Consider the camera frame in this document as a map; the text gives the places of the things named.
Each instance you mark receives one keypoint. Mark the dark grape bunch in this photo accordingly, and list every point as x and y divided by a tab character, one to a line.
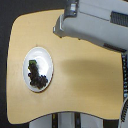
36	80

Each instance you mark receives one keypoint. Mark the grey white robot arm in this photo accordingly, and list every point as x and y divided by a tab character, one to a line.
102	22

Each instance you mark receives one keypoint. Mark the white round plate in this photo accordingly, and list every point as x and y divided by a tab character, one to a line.
44	64

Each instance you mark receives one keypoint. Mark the white table base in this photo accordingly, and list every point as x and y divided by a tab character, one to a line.
67	120

